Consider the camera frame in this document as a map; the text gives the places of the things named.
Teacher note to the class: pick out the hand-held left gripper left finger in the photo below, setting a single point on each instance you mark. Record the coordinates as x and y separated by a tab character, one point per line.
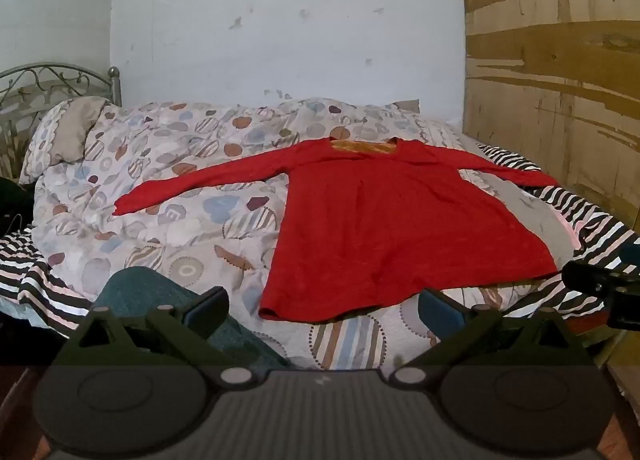
206	311

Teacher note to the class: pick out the red long-sleeve shirt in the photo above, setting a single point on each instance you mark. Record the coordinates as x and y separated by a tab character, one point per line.
375	230

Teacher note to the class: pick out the patterned pillow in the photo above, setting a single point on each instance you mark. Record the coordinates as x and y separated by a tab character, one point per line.
75	130

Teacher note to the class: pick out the grey cloth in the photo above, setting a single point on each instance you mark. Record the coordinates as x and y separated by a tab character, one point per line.
540	220

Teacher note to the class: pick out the patterned quilt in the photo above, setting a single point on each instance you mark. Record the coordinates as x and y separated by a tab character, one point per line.
200	180

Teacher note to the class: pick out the plywood panel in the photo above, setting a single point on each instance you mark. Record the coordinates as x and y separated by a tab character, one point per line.
550	65

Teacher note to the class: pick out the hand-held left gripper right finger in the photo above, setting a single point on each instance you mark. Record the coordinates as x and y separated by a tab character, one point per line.
439	316

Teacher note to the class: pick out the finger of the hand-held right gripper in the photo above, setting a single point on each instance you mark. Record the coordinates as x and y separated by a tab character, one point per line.
585	276

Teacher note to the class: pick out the black and white striped bedsheet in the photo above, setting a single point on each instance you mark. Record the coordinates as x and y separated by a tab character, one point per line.
590	220

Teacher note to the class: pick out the dark bag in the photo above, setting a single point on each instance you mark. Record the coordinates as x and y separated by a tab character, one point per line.
14	202

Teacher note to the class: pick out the teal cloth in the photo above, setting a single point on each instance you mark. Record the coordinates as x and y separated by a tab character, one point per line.
145	290

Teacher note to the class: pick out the metal bed headboard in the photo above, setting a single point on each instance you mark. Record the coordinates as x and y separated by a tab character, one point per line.
30	90

